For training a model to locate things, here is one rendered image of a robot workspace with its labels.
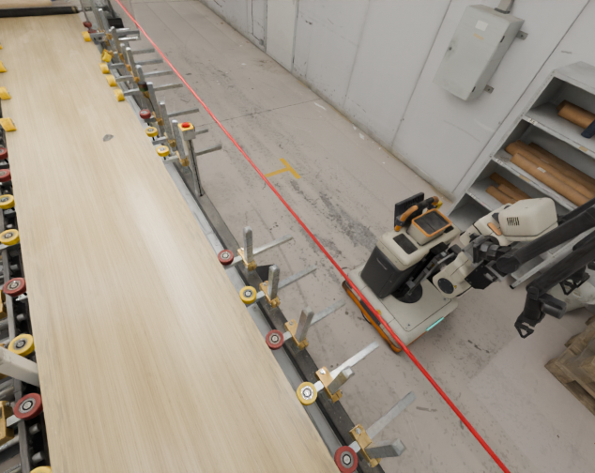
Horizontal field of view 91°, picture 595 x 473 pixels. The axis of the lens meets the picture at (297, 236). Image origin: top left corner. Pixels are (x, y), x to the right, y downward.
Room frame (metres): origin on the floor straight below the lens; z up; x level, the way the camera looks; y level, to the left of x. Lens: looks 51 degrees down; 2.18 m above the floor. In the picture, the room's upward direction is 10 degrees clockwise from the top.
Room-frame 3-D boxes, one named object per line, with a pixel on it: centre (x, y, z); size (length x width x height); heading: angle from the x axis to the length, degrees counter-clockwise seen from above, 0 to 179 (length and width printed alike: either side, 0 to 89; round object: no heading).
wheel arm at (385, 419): (0.19, -0.46, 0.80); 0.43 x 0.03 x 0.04; 131
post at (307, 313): (0.48, -0.09, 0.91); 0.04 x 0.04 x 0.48; 41
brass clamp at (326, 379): (0.31, -0.24, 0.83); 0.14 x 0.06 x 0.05; 41
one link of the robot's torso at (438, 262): (1.13, -1.03, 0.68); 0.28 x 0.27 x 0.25; 130
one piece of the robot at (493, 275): (1.00, -1.07, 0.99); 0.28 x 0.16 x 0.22; 130
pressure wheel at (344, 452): (0.06, -0.31, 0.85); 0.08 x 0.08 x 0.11
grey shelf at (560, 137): (2.05, -1.91, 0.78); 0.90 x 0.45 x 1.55; 41
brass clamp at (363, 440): (0.12, -0.40, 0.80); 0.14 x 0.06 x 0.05; 41
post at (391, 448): (0.11, -0.42, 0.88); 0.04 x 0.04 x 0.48; 41
